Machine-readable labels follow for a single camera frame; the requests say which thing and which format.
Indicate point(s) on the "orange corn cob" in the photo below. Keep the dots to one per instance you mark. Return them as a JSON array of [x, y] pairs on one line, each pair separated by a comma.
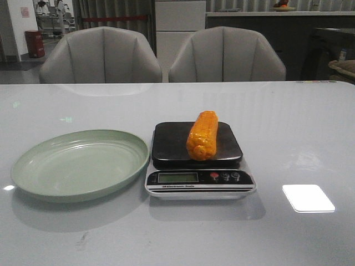
[[201, 143]]

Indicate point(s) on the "electronic kitchen scale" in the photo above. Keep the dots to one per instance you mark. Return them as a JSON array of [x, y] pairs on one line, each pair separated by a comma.
[[173, 175]]

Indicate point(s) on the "right grey upholstered chair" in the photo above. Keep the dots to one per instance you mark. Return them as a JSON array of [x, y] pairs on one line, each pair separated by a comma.
[[226, 54]]

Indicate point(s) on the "grey upholstered chair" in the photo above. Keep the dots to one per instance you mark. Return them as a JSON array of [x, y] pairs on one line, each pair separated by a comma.
[[101, 55], [226, 54]]

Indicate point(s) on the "left grey upholstered chair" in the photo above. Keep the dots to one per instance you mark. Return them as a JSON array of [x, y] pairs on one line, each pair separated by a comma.
[[101, 55]]

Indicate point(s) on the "pale green round plate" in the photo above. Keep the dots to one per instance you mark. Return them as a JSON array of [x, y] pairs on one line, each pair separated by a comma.
[[81, 166]]

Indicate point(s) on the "white drawer cabinet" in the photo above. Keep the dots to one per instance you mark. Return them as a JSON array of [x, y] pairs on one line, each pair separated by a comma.
[[174, 22]]

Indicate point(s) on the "dark grey counter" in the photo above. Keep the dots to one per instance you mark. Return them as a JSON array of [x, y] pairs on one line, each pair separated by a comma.
[[287, 32]]

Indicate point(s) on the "fruit bowl on counter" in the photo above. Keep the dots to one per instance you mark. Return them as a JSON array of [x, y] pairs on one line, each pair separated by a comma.
[[282, 6]]

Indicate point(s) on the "red bin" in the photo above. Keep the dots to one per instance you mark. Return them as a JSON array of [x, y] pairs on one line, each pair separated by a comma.
[[34, 43]]

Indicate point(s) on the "dark side table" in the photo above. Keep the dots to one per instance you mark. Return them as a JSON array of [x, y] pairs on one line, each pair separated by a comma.
[[326, 45]]

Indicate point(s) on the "tan cushion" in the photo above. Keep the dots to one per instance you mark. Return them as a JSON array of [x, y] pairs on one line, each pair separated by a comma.
[[342, 71]]

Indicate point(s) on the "pink wall notice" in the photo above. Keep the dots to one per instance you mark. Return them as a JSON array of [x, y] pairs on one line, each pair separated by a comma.
[[25, 12]]

